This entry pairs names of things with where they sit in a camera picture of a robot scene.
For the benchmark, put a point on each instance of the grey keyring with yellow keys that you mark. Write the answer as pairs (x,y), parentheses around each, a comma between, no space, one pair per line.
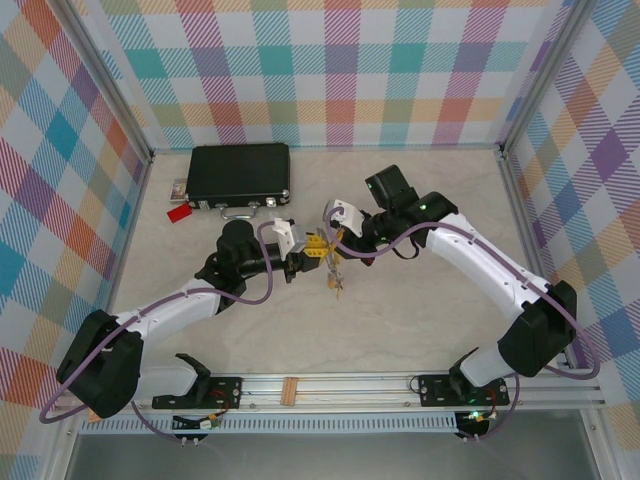
(331,267)

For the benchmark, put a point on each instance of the key with yellow head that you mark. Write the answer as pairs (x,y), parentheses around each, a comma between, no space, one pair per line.
(340,292)
(331,284)

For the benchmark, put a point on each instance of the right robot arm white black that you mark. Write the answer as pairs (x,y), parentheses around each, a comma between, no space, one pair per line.
(480,260)

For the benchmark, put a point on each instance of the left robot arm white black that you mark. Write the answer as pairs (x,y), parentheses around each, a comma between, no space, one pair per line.
(165,312)

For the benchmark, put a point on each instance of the red tag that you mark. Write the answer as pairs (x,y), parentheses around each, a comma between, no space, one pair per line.
(180,213)

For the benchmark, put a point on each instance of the small printed card box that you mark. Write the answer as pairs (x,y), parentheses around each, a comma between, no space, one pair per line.
(178,190)

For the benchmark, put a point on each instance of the wooden block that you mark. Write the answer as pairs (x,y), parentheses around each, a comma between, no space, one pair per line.
(290,391)

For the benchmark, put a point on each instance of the small wooden tag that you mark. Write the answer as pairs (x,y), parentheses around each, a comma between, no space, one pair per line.
(95,417)

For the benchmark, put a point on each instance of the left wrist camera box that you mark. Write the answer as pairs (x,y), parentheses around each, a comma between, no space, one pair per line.
(295,242)

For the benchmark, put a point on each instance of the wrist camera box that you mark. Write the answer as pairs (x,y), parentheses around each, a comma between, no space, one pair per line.
(350,215)
(295,242)

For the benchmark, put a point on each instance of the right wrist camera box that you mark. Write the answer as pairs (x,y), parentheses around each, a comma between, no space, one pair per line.
(350,215)

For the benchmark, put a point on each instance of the aluminium frame rail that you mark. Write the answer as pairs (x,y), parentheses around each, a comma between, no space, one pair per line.
(131,225)
(400,147)
(525,225)

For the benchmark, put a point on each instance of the wide slotted aluminium rail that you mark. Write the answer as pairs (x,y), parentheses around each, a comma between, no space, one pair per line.
(350,395)

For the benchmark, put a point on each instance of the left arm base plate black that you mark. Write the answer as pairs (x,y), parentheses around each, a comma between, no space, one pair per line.
(227,392)

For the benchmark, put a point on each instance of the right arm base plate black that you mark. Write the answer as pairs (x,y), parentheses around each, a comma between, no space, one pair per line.
(435,390)

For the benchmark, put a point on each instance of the aluminium frame post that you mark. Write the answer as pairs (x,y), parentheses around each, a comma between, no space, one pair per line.
(545,75)
(100,75)

